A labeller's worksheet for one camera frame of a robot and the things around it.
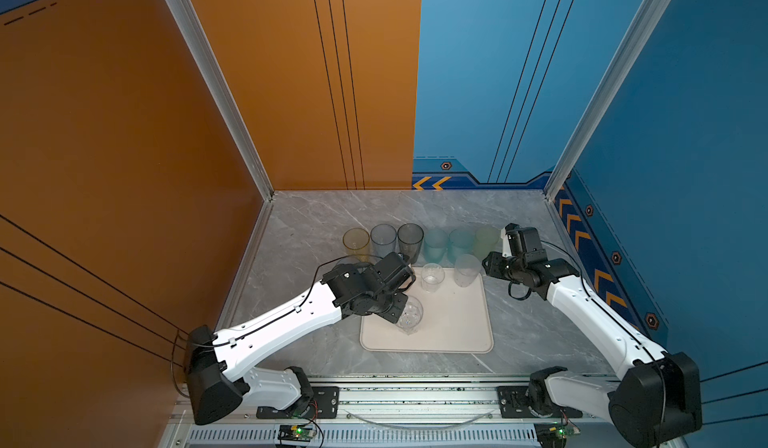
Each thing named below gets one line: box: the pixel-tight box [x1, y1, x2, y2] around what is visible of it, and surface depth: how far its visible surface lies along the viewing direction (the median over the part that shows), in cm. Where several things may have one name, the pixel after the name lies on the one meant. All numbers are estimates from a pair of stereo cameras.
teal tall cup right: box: [448, 228, 475, 264], surface depth 97 cm
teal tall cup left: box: [424, 229, 449, 264], surface depth 97 cm
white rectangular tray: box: [360, 267, 494, 353], surface depth 91 cm
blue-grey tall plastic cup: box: [370, 224, 397, 259], surface depth 93 cm
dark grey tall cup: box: [397, 223, 425, 265], surface depth 93 cm
